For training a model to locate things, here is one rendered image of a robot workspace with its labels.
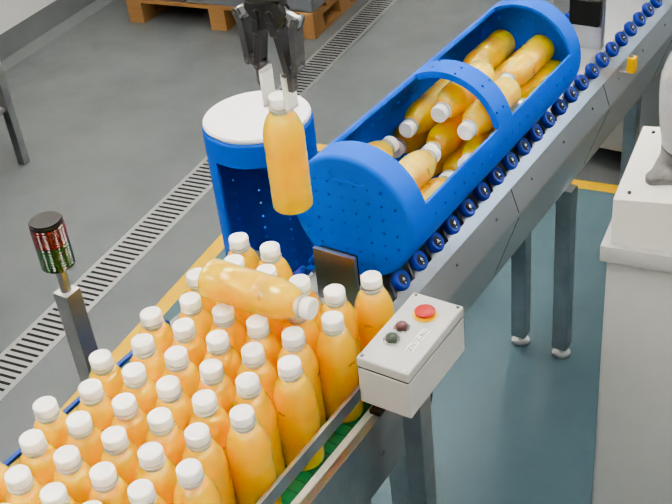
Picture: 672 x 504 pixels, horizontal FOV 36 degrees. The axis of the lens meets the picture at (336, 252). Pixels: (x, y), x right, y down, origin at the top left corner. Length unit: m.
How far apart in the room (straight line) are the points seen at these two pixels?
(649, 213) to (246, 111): 1.09
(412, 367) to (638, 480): 1.00
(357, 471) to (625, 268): 0.70
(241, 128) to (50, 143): 2.57
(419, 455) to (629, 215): 0.63
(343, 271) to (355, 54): 3.47
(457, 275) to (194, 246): 1.95
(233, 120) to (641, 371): 1.16
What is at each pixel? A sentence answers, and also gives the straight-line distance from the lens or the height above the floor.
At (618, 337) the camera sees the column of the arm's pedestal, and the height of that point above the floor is 0.76.
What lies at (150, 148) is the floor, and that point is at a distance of 4.87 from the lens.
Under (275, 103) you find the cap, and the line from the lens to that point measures 1.78.
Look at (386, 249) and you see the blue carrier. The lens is 2.10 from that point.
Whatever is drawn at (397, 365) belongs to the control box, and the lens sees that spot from 1.73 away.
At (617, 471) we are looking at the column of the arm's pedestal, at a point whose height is 0.36.
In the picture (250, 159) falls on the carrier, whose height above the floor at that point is 0.99.
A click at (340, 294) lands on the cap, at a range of 1.86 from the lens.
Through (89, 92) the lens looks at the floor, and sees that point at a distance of 5.54.
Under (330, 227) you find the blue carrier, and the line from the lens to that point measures 2.16.
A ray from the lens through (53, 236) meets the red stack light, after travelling 1.95.
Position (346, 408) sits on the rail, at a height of 0.97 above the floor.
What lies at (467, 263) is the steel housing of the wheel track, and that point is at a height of 0.86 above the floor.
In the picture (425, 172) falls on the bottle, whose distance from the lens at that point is 2.17.
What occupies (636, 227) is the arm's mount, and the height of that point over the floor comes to 1.05.
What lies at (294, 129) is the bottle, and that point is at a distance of 1.80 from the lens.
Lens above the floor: 2.24
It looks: 35 degrees down
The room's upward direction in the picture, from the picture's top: 7 degrees counter-clockwise
